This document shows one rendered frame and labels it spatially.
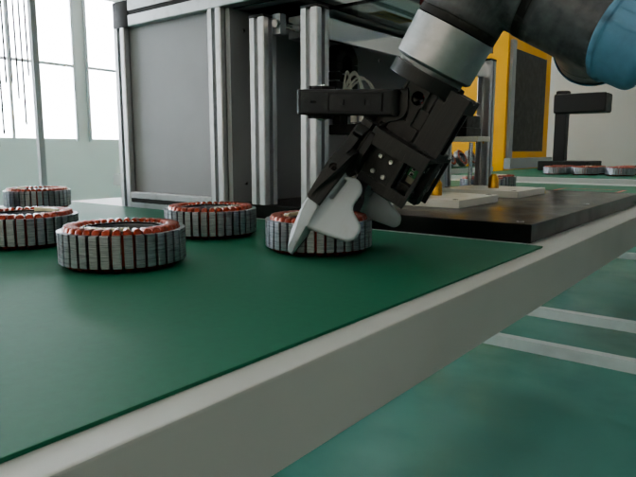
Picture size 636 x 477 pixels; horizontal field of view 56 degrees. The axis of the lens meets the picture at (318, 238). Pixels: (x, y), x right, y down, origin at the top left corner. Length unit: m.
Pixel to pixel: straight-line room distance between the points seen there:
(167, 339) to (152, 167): 0.80
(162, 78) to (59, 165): 6.74
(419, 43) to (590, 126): 5.86
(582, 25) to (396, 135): 0.18
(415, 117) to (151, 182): 0.66
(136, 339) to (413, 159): 0.30
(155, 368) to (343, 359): 0.10
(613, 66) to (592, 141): 5.84
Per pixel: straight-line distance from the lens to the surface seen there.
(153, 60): 1.12
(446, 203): 0.89
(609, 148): 6.33
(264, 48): 0.93
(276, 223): 0.59
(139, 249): 0.52
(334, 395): 0.33
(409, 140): 0.57
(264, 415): 0.29
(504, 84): 4.68
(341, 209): 0.55
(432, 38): 0.54
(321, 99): 0.60
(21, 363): 0.33
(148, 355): 0.32
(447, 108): 0.55
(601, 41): 0.53
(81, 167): 7.95
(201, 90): 1.02
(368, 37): 0.99
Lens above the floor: 0.85
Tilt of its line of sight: 8 degrees down
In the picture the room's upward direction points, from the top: straight up
